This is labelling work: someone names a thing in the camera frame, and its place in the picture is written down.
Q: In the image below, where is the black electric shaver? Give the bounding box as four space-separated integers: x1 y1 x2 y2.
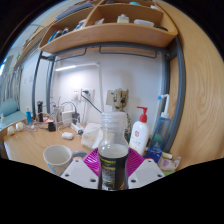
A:
36 100 45 123

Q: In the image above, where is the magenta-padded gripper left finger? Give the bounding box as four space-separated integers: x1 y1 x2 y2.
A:
60 148 100 190

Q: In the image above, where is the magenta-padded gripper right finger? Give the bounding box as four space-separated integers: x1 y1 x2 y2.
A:
128 148 167 190

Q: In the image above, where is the white power strip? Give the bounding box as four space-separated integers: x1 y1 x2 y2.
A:
69 122 85 135

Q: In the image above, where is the clear bottle with dark label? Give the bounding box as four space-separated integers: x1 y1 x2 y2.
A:
97 111 130 191

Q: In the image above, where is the small white oval device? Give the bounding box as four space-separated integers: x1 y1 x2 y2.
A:
61 131 75 140

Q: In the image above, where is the blue tube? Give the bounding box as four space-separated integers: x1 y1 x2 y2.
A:
25 106 33 125

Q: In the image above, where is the white mug with blue map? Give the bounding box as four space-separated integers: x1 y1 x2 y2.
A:
42 144 88 177

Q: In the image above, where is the wooden shelf unit with items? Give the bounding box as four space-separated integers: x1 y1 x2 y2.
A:
19 0 179 56

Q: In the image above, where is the pink wet wipes packet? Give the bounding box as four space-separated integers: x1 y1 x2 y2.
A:
158 154 183 173

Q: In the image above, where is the white lotion bottle red pump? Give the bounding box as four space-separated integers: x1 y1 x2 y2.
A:
128 106 151 157

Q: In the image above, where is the white wall socket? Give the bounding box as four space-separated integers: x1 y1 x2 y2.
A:
72 88 96 103

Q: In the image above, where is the small black box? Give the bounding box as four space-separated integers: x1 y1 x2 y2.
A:
47 121 57 132

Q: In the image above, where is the white tissue pack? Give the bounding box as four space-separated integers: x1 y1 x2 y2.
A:
80 122 104 149

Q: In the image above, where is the wooden tree creature figurine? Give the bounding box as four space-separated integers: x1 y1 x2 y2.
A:
111 88 132 114

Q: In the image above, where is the white charger block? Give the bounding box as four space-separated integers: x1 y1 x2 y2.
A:
61 110 74 125

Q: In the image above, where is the teal seat cushion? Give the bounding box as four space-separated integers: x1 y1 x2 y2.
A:
0 97 19 118

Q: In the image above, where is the blue spray bottle white nozzle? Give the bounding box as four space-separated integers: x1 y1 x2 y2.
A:
146 93 173 164

